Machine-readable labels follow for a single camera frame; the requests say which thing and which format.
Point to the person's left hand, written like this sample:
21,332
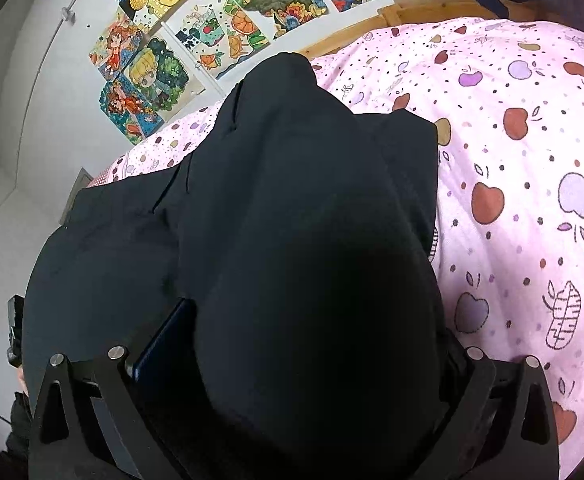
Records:
22,380

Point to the row of colourful wall drawings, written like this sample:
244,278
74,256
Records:
212,35

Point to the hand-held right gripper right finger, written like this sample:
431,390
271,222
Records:
476,375

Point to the grey wall plate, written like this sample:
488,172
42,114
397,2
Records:
76,195

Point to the pink fruit print bedsheet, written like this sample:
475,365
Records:
521,170

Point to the pink checked mattress cover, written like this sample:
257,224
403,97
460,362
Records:
101,176

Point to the wooden bed frame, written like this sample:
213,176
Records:
421,0

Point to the person's left forearm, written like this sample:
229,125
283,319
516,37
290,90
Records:
19,425

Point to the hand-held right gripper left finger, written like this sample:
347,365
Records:
167,340

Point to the black garment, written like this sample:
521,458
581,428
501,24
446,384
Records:
297,240

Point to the white wall rail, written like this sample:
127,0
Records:
67,12

